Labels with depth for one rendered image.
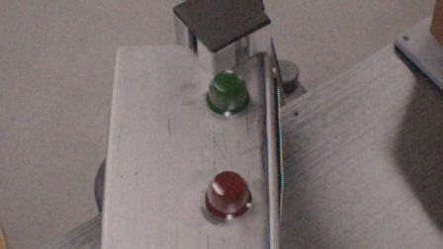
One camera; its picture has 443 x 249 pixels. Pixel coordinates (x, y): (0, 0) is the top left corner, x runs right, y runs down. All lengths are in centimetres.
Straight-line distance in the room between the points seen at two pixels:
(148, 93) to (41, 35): 209
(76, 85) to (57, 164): 26
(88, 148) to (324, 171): 116
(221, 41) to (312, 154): 78
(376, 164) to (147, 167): 81
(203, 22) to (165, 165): 9
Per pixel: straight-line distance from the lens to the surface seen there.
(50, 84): 253
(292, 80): 206
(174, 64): 58
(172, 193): 53
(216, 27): 57
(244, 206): 51
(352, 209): 128
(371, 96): 140
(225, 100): 54
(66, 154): 238
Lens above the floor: 192
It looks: 53 degrees down
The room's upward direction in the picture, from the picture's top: 3 degrees counter-clockwise
